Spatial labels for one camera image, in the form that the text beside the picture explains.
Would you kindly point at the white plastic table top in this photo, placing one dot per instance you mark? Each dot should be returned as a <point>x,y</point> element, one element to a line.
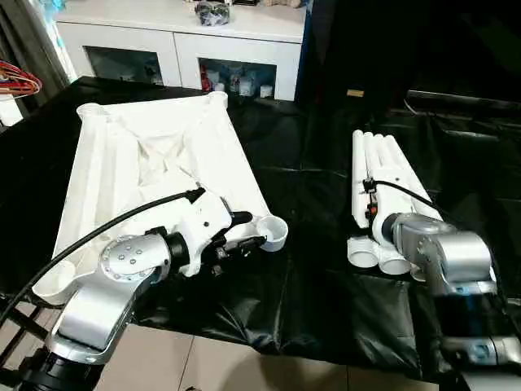
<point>122,179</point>

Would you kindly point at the white plastic table leg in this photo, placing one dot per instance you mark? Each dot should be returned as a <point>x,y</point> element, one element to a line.
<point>358,163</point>
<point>389,167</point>
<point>407,175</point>
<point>372,151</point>

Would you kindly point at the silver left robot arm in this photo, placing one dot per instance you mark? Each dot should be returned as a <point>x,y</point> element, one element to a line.
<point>106,301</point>

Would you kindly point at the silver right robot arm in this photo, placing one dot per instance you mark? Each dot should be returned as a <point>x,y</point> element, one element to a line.
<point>456,261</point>

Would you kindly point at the black plastic mat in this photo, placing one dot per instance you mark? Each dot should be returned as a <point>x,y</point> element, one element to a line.
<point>326,285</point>

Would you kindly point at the small beige label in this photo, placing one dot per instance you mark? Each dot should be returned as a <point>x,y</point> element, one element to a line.
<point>355,93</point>

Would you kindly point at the white sideboard with glass doors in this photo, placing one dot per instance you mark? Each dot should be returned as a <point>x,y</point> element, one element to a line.
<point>183,49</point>

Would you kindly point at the dark object on cabinet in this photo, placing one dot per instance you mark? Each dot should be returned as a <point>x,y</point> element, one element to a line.
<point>212,12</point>

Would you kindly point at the grey curtain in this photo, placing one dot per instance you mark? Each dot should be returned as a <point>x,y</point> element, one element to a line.
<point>28,41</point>

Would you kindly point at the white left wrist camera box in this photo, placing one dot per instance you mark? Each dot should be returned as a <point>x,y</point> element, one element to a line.
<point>203,220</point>

